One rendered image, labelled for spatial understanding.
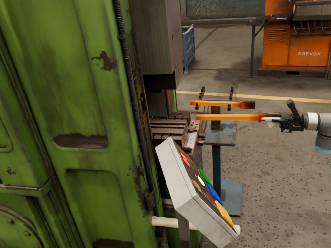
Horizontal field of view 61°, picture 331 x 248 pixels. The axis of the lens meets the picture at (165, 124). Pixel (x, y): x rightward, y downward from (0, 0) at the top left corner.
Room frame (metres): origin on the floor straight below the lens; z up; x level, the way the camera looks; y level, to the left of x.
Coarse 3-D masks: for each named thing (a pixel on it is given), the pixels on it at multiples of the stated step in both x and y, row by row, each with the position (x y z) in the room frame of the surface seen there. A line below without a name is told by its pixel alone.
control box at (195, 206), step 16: (160, 144) 0.92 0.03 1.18; (176, 144) 0.91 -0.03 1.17; (160, 160) 0.83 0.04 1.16; (176, 160) 0.78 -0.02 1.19; (192, 160) 0.94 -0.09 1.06; (176, 176) 0.71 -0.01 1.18; (192, 176) 0.73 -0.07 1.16; (176, 192) 0.65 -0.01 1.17; (192, 192) 0.61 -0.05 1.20; (208, 192) 0.74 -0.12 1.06; (176, 208) 0.59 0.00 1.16; (192, 208) 0.60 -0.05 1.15; (208, 208) 0.61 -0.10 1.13; (208, 224) 0.61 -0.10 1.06; (224, 224) 0.61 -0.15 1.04; (224, 240) 0.61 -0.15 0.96
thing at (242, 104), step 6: (192, 102) 1.69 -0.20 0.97; (198, 102) 1.67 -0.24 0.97; (204, 102) 1.66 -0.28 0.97; (210, 102) 1.65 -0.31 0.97; (216, 102) 1.64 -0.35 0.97; (222, 102) 1.62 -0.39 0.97; (228, 102) 1.61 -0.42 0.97; (234, 102) 1.60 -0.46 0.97; (240, 102) 1.58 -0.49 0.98; (246, 102) 1.56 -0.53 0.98; (252, 102) 1.55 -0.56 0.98; (246, 108) 1.56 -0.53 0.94; (252, 108) 1.55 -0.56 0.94
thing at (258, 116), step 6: (198, 114) 1.34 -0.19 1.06; (204, 114) 1.33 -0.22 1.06; (210, 114) 1.32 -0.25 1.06; (216, 114) 1.31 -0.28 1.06; (222, 114) 1.30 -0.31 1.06; (228, 114) 1.30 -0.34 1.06; (234, 114) 1.29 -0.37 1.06; (240, 114) 1.28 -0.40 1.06; (246, 114) 1.27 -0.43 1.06; (252, 114) 1.26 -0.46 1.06; (258, 114) 1.24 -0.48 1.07; (264, 114) 1.24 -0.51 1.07; (270, 114) 1.23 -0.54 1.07; (276, 114) 1.22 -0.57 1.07; (258, 120) 1.22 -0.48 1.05; (264, 120) 1.22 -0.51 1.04
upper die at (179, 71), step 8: (176, 72) 1.27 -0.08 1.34; (144, 80) 1.27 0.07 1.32; (152, 80) 1.26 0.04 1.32; (160, 80) 1.25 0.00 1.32; (168, 80) 1.24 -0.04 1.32; (176, 80) 1.25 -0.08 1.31; (152, 88) 1.27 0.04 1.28; (160, 88) 1.25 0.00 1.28; (168, 88) 1.24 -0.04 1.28; (176, 88) 1.23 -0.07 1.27
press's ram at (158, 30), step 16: (144, 0) 1.21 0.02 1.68; (160, 0) 1.19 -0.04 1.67; (176, 0) 1.40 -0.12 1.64; (144, 16) 1.21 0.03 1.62; (160, 16) 1.19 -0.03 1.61; (176, 16) 1.37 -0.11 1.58; (144, 32) 1.21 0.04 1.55; (160, 32) 1.19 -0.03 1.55; (176, 32) 1.34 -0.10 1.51; (144, 48) 1.22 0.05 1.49; (160, 48) 1.20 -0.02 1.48; (176, 48) 1.31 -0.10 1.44; (144, 64) 1.22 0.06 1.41; (160, 64) 1.20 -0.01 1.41; (176, 64) 1.28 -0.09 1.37
